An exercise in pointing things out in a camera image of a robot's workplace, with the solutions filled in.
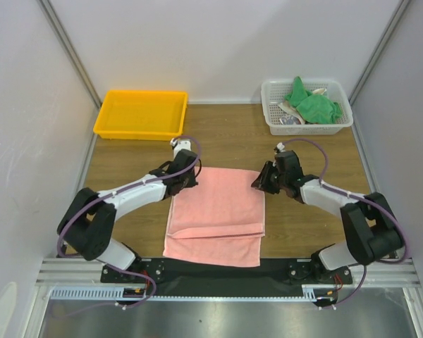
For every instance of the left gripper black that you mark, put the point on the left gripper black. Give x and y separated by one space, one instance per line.
192 182

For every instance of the left corner aluminium post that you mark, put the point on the left corner aluminium post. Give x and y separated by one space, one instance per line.
66 44

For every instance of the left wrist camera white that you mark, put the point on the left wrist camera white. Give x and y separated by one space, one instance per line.
179 144

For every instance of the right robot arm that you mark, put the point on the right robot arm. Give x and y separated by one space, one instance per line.
371 230

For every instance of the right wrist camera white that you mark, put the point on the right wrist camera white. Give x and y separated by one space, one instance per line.
280 147

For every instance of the yellow plastic tray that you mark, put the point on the yellow plastic tray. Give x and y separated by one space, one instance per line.
141 115

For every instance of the white plastic basket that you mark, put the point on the white plastic basket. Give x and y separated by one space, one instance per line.
273 92

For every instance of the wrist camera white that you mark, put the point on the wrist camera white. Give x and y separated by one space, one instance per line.
179 144
280 147

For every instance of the white cable duct left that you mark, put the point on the white cable duct left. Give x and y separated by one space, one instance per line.
98 293

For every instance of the corner aluminium post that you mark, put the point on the corner aluminium post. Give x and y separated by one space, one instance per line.
379 49
66 44

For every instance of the pink towel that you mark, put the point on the pink towel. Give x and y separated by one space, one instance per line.
221 221

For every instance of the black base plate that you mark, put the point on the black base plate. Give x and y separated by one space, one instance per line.
275 277

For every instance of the white cable duct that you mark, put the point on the white cable duct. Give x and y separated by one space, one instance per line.
98 293
321 291

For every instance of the green towel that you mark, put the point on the green towel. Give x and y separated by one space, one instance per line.
313 108

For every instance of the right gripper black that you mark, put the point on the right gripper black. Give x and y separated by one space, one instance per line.
268 179

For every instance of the right corner aluminium post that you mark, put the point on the right corner aluminium post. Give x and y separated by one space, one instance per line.
379 49

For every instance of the white cable duct right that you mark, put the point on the white cable duct right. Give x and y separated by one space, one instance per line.
321 291

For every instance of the aluminium frame rail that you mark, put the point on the aluminium frame rail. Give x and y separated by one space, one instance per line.
79 271

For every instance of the white patterned towel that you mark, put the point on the white patterned towel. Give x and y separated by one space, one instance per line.
292 116

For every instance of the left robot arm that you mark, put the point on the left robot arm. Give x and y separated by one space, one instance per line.
88 223

